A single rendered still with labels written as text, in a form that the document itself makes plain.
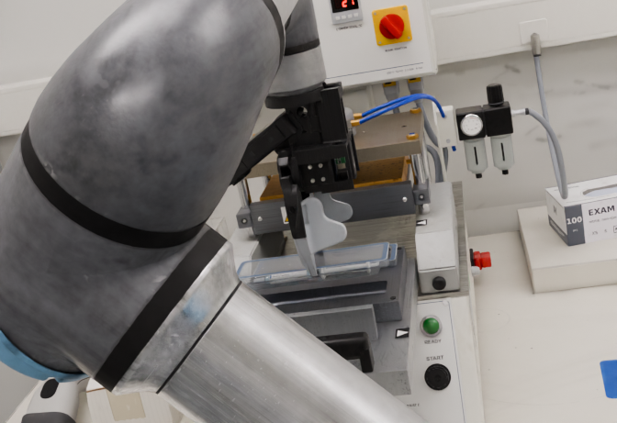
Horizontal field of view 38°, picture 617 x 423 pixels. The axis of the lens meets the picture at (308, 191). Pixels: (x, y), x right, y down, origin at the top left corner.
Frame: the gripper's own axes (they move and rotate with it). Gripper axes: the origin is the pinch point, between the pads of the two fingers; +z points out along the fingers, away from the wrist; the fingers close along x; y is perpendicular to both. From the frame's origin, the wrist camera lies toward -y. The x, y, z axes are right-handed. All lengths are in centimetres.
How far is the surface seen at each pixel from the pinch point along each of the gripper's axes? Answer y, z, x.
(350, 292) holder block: 3.5, 6.0, 2.0
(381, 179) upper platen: 7.3, -1.4, 22.1
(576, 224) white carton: 36, 21, 53
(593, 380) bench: 32.0, 29.5, 15.8
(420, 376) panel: 9.7, 20.8, 6.1
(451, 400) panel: 13.2, 23.8, 4.7
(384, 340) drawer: 8.1, 7.5, -8.7
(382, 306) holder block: 8.0, 5.6, -4.1
